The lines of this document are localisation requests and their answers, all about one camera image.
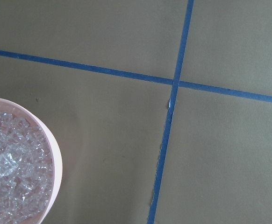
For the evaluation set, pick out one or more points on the pile of clear ice cubes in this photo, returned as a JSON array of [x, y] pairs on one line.
[[26, 175]]

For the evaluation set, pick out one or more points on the pink bowl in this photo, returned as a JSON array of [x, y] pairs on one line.
[[19, 111]]

